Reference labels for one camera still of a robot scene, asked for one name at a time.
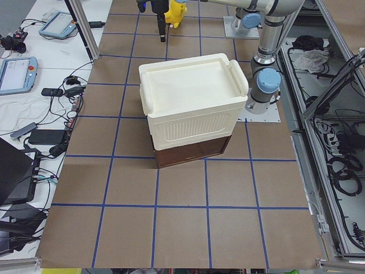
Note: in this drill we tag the black laptop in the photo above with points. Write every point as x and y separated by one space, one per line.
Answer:
19 170

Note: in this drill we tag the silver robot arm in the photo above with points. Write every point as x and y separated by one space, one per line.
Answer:
276 22

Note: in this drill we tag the yellow plush toy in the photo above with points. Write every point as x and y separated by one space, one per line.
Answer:
176 13

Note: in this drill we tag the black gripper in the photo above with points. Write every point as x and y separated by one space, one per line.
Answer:
158 6

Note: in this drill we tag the teach pendant tablet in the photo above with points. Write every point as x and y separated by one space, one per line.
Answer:
59 26
18 75

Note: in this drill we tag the aluminium frame post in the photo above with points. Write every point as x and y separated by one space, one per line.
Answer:
83 27

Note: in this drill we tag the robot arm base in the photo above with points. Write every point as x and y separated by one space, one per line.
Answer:
243 24

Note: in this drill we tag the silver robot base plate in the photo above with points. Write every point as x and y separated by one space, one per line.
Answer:
270 116

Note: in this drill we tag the white crumpled cloth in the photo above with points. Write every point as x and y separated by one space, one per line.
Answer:
313 61

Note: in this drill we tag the cream plastic storage box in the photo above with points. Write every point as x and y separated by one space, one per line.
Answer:
192 100

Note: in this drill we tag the teach pendant tablet near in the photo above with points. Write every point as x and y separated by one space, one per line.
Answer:
18 75

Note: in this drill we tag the teach pendant tablet far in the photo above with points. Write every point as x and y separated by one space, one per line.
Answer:
59 26

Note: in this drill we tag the black power adapter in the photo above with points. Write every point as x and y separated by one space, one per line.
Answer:
46 137

